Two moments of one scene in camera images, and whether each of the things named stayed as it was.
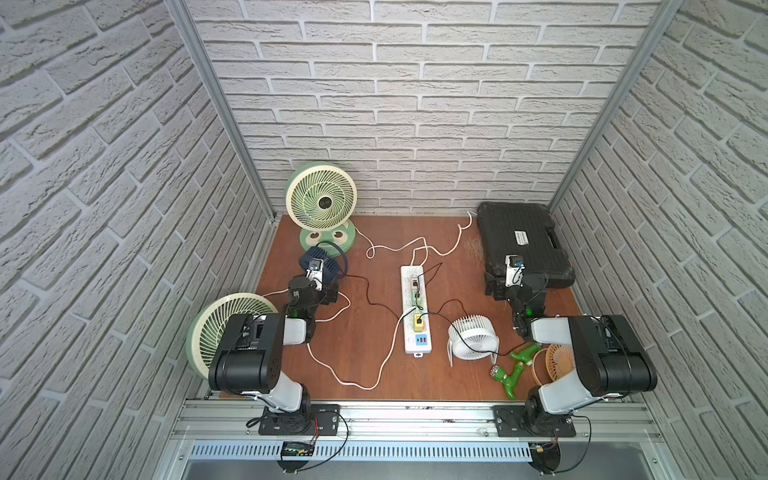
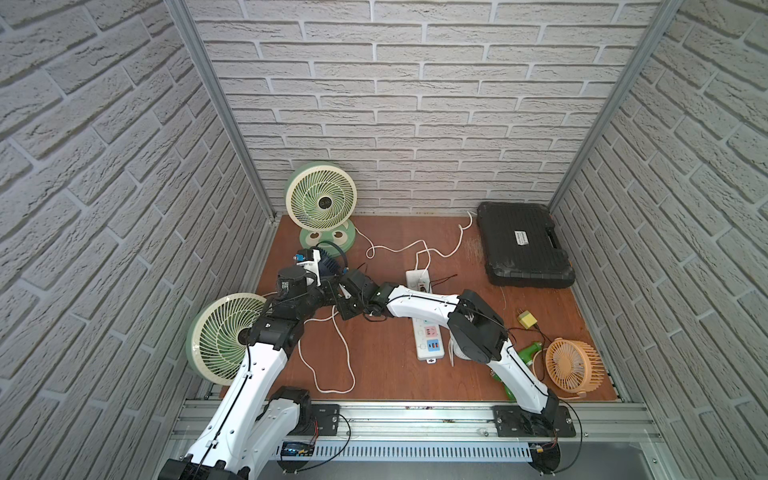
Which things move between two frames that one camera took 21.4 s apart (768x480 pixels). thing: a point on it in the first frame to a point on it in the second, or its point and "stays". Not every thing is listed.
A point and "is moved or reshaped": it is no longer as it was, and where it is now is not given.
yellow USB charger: x=418 y=327 is moved or reshaped
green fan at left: x=209 y=325 stays
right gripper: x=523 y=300 to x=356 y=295
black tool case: x=527 y=230 stays
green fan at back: x=322 y=197 stays
